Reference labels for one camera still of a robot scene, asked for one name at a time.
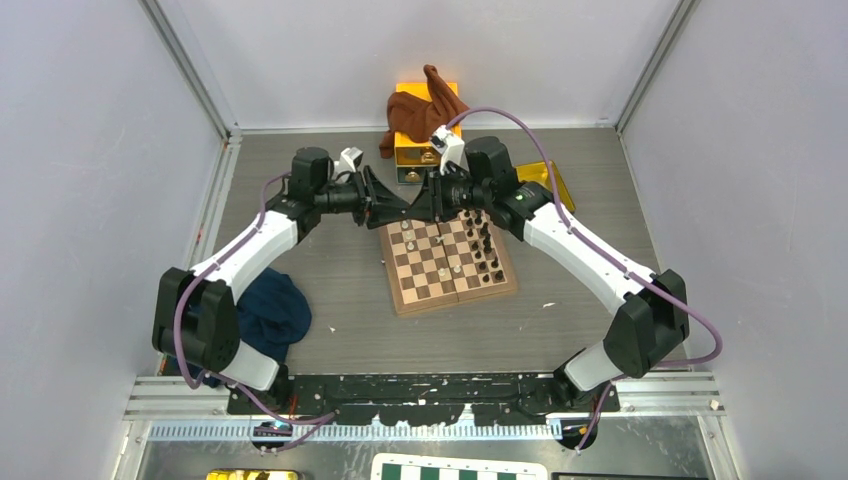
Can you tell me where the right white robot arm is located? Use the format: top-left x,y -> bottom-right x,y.
421,127 -> 690,411

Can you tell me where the yellow drawer box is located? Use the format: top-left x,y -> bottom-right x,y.
393,82 -> 441,185

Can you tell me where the wooden chess board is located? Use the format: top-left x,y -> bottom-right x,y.
378,210 -> 518,315

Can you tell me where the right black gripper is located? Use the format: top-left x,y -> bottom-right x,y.
405,164 -> 491,225

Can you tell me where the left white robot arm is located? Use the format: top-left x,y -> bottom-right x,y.
152,147 -> 410,413

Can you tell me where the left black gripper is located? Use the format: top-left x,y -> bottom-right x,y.
315,166 -> 410,229

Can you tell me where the dark blue cloth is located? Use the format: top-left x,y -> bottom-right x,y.
152,268 -> 312,390

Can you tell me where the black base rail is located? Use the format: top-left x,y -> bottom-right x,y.
227,372 -> 619,427

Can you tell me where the brown cloth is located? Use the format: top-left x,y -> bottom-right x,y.
379,64 -> 470,159

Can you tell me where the green white chess mat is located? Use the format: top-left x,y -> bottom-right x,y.
370,453 -> 551,480

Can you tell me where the yellow metal tray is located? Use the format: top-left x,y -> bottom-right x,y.
516,161 -> 576,213

